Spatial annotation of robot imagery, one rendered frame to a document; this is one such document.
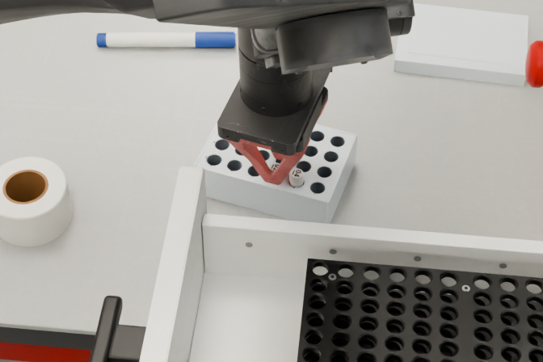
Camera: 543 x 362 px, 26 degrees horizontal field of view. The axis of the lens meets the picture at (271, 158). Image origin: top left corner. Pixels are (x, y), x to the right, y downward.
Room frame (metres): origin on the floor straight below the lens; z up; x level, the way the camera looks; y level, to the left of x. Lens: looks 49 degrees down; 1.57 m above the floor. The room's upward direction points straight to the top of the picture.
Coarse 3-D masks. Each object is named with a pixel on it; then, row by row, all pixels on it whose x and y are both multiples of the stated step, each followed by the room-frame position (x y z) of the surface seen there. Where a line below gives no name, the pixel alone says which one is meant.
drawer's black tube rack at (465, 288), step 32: (320, 288) 0.49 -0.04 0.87; (352, 288) 0.47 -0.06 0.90; (384, 288) 0.47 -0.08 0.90; (416, 288) 0.47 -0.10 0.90; (448, 288) 0.47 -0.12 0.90; (480, 288) 0.47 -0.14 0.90; (320, 320) 0.46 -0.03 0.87; (352, 320) 0.44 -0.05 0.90; (384, 320) 0.44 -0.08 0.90; (416, 320) 0.44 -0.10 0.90; (448, 320) 0.47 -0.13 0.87; (480, 320) 0.47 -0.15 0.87; (512, 320) 0.46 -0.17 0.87; (352, 352) 0.42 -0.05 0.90; (384, 352) 0.42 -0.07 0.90; (416, 352) 0.42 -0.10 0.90; (448, 352) 0.44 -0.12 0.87; (480, 352) 0.44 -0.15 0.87; (512, 352) 0.44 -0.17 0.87
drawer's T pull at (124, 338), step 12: (108, 300) 0.45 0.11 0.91; (120, 300) 0.45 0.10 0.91; (108, 312) 0.44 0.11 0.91; (120, 312) 0.45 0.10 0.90; (108, 324) 0.43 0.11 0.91; (96, 336) 0.42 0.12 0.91; (108, 336) 0.42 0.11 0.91; (120, 336) 0.42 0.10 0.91; (132, 336) 0.42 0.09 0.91; (144, 336) 0.42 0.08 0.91; (96, 348) 0.41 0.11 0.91; (108, 348) 0.42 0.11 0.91; (120, 348) 0.42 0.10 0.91; (132, 348) 0.42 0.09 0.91; (96, 360) 0.41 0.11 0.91; (108, 360) 0.41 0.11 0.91; (120, 360) 0.41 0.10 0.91; (132, 360) 0.41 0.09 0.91
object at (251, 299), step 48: (240, 240) 0.53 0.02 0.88; (288, 240) 0.52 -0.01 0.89; (336, 240) 0.52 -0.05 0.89; (384, 240) 0.52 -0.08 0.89; (432, 240) 0.52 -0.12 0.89; (480, 240) 0.52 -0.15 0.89; (528, 240) 0.52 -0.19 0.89; (240, 288) 0.52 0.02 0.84; (288, 288) 0.52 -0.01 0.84; (528, 288) 0.51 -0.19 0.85; (240, 336) 0.47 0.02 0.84; (288, 336) 0.47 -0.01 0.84
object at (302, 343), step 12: (312, 264) 0.49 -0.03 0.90; (324, 264) 0.49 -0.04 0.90; (312, 276) 0.48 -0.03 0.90; (324, 276) 0.48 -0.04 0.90; (312, 300) 0.46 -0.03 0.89; (324, 300) 0.46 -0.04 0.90; (312, 312) 0.45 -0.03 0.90; (324, 312) 0.45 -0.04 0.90; (324, 324) 0.44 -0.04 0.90; (300, 336) 0.43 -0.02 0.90; (324, 336) 0.43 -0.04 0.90; (300, 348) 0.42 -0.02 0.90; (312, 348) 0.42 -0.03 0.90; (324, 348) 0.42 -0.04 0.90; (300, 360) 0.41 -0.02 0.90; (324, 360) 0.41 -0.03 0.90
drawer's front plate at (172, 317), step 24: (192, 168) 0.56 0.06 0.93; (192, 192) 0.53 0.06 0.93; (192, 216) 0.51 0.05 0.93; (168, 240) 0.49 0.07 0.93; (192, 240) 0.50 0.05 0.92; (168, 264) 0.47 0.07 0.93; (192, 264) 0.49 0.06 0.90; (168, 288) 0.45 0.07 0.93; (192, 288) 0.49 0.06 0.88; (168, 312) 0.43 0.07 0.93; (192, 312) 0.48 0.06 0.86; (168, 336) 0.41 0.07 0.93; (192, 336) 0.47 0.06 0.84; (144, 360) 0.40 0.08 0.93; (168, 360) 0.40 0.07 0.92
